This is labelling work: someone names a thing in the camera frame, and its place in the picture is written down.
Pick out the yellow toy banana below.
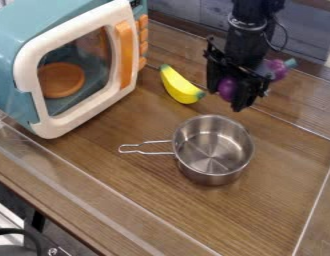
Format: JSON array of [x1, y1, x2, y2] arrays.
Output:
[[160, 64, 205, 104]]

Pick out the black cable at corner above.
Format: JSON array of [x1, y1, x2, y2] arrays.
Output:
[[0, 228, 43, 256]]

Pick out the silver pot with handle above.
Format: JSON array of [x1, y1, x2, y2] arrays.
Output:
[[118, 114, 255, 186]]

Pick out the purple toy eggplant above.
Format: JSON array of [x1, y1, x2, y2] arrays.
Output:
[[217, 58, 297, 101]]

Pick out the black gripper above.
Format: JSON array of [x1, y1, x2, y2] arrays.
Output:
[[202, 35, 271, 112]]

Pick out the blue toy microwave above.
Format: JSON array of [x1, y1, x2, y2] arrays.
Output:
[[0, 0, 148, 139]]

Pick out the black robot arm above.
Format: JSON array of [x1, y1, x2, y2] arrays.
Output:
[[204, 0, 288, 112]]

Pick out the orange microwave turntable plate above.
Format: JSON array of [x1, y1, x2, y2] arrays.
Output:
[[37, 62, 85, 99]]

